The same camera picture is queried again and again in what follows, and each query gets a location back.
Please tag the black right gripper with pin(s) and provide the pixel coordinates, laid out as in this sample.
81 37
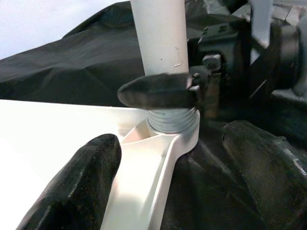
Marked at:
216 40

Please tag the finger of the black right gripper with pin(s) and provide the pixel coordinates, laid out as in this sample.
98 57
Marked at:
156 92

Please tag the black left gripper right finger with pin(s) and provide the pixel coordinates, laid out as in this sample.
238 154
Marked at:
271 182

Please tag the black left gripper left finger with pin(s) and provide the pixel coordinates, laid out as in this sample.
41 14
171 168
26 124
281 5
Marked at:
76 184

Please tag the white plastic table leg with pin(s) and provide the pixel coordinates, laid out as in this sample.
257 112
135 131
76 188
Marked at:
160 36

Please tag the white plastic table top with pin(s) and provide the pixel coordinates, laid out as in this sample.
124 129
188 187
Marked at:
36 124

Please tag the black table cloth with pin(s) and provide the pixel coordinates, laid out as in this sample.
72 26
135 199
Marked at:
84 60

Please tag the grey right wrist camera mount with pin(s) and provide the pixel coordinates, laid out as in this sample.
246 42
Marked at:
260 21

